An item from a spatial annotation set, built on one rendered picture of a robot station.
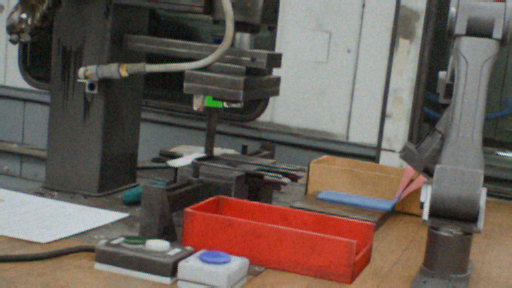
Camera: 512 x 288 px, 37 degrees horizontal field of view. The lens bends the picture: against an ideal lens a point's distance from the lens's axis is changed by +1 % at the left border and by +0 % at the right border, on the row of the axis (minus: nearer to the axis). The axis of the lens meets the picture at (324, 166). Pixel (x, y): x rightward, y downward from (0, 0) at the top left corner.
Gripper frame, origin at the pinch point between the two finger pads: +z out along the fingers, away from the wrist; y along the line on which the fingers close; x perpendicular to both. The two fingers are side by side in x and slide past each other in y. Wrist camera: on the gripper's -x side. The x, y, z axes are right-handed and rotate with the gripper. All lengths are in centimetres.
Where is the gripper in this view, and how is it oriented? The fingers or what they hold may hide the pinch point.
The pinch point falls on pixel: (398, 197)
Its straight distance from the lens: 143.4
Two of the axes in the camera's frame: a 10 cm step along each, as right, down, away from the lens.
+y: -7.8, -6.2, 0.8
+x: -2.1, 1.3, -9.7
